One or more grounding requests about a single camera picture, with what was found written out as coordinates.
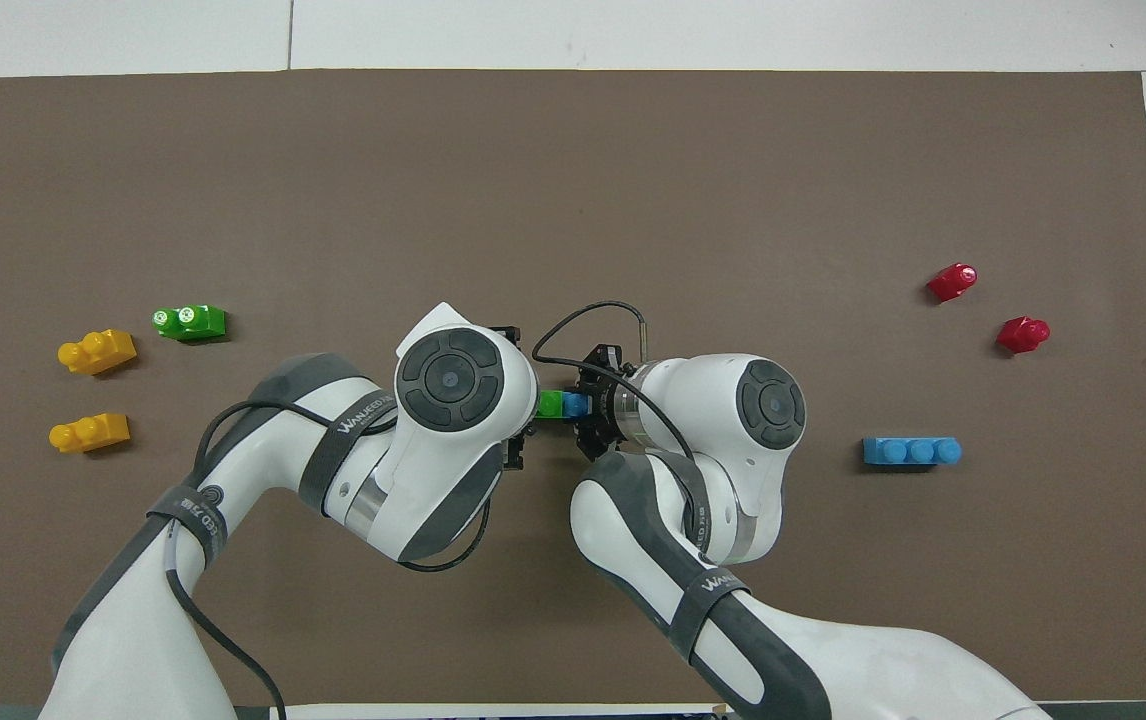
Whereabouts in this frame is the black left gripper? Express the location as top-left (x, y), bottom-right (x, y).
top-left (488, 324), bottom-right (542, 471)

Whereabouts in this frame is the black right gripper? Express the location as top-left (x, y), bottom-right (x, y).
top-left (573, 342), bottom-right (636, 462)

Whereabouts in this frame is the brown table mat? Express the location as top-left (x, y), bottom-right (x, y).
top-left (0, 68), bottom-right (1146, 707)

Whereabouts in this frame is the green brick with white-marked studs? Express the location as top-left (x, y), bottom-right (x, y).
top-left (152, 304), bottom-right (228, 343)

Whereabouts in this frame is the red single-stud brick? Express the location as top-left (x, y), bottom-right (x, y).
top-left (995, 316), bottom-right (1052, 356)
top-left (926, 262), bottom-right (979, 303)

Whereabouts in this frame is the yellow two-stud brick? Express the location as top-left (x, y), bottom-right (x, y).
top-left (48, 413), bottom-right (131, 455)
top-left (57, 329), bottom-right (138, 377)

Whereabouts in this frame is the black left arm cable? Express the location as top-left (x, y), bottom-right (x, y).
top-left (161, 400), bottom-right (494, 720)

